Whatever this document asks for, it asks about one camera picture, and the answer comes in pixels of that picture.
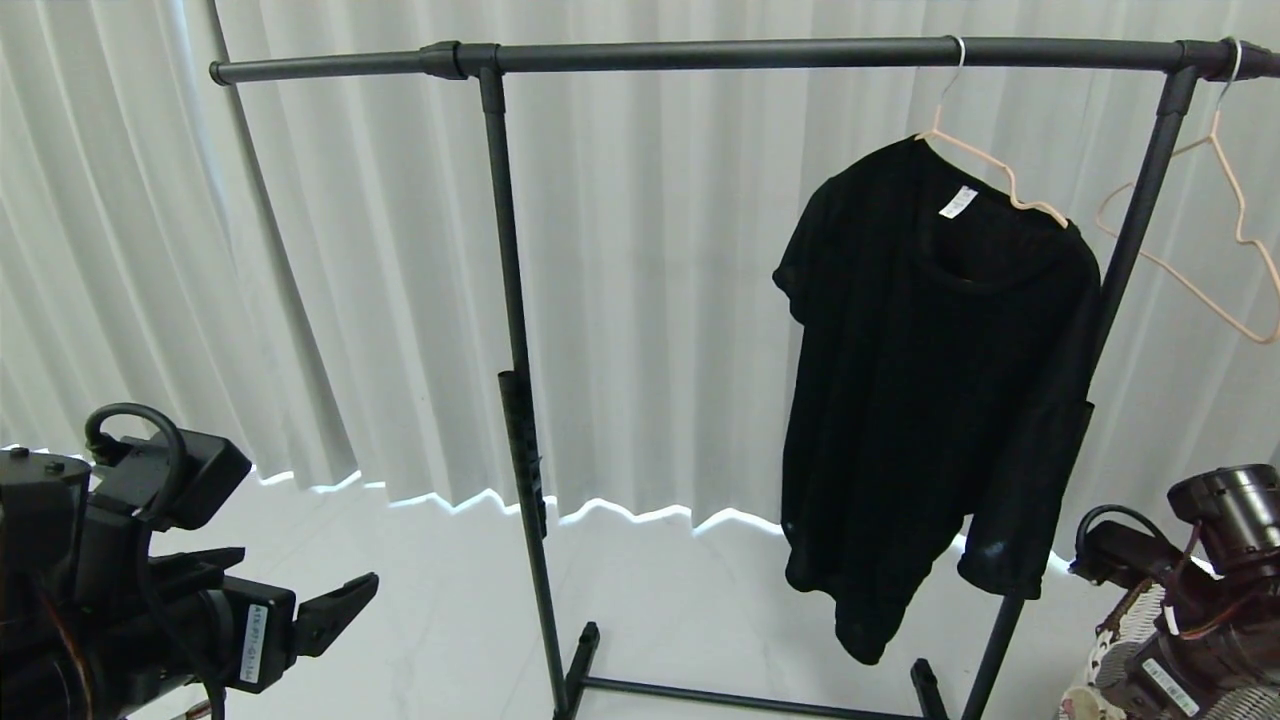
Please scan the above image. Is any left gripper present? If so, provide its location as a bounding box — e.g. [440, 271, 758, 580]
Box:
[95, 572, 381, 701]

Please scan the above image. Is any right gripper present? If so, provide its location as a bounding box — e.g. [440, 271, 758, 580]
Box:
[1095, 598, 1280, 720]

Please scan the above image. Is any black t-shirt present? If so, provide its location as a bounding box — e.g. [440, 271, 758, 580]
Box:
[772, 135, 1103, 666]

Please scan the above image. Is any pink clothes hanger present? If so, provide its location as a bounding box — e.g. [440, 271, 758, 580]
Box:
[1095, 40, 1280, 346]
[915, 38, 1071, 229]

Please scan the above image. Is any black clothes rack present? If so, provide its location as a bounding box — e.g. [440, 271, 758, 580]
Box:
[210, 36, 1280, 720]

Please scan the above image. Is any white curtain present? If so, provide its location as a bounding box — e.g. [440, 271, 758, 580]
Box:
[0, 0, 1280, 576]

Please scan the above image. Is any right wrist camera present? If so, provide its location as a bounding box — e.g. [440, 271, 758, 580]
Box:
[1068, 520, 1186, 611]

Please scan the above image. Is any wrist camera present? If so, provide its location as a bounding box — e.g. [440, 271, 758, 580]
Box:
[1068, 520, 1186, 611]
[75, 428, 253, 601]

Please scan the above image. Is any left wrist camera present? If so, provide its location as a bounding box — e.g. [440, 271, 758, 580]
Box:
[75, 428, 253, 601]

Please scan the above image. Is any black cable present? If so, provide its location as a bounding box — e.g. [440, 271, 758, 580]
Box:
[85, 403, 229, 720]
[1075, 505, 1173, 571]

